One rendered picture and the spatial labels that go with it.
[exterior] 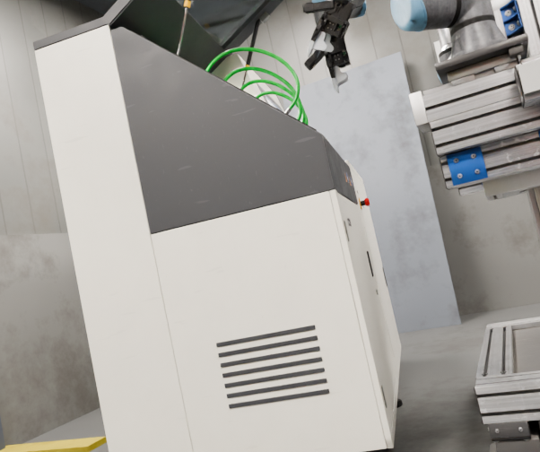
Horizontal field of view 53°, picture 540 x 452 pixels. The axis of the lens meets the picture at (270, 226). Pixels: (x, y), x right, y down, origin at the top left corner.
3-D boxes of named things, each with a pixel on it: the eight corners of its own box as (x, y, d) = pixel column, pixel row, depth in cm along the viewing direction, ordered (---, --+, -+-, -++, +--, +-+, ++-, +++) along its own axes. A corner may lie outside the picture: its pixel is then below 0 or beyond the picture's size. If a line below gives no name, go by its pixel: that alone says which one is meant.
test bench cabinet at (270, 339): (399, 474, 145) (335, 188, 151) (201, 497, 159) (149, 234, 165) (403, 399, 213) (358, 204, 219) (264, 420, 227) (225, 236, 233)
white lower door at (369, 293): (393, 432, 148) (338, 190, 154) (385, 433, 149) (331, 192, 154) (398, 375, 211) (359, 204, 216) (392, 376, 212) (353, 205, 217)
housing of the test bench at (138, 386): (202, 497, 159) (107, 14, 171) (117, 506, 166) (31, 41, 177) (297, 378, 295) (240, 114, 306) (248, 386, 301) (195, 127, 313)
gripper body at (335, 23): (336, 39, 178) (352, 2, 173) (313, 28, 180) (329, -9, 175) (343, 40, 184) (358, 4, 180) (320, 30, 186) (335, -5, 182)
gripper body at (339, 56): (348, 60, 195) (341, 28, 196) (326, 67, 197) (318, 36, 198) (351, 66, 202) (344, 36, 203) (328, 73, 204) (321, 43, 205)
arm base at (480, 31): (510, 58, 150) (501, 24, 150) (510, 41, 136) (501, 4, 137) (454, 76, 156) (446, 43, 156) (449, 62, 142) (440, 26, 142)
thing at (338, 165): (336, 190, 155) (325, 136, 157) (322, 194, 156) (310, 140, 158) (357, 204, 215) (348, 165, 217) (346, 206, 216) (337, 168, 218)
